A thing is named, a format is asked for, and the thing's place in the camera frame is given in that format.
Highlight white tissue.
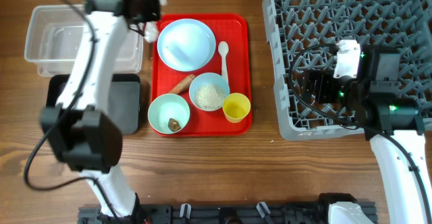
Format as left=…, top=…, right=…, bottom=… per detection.
left=136, top=0, right=168, bottom=45

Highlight yellow plastic cup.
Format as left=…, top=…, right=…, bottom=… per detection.
left=222, top=92, right=251, bottom=123

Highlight orange carrot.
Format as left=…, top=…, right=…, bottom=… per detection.
left=169, top=74, right=196, bottom=95

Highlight light blue bowl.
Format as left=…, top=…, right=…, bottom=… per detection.
left=189, top=72, right=230, bottom=111

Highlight green bowl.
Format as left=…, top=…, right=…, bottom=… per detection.
left=147, top=94, right=190, bottom=134

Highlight white rice grains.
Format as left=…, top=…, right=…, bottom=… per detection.
left=195, top=84, right=225, bottom=111

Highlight brown food scrap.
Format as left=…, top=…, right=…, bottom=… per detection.
left=168, top=118, right=182, bottom=132

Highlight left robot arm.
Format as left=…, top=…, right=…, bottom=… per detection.
left=40, top=0, right=166, bottom=223

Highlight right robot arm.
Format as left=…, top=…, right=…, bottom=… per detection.
left=294, top=40, right=431, bottom=223

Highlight grey dishwasher rack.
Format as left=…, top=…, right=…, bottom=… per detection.
left=262, top=0, right=431, bottom=140

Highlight light blue plate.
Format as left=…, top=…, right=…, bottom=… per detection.
left=157, top=18, right=217, bottom=72

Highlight red serving tray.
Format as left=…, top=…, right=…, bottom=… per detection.
left=151, top=13, right=252, bottom=138

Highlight clear plastic bin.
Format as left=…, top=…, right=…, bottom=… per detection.
left=24, top=5, right=144, bottom=77

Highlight white plastic spoon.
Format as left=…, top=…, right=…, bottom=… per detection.
left=218, top=41, right=229, bottom=83

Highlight black plastic tray bin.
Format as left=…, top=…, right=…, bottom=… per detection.
left=46, top=74, right=141, bottom=136

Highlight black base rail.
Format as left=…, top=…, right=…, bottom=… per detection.
left=76, top=202, right=377, bottom=224

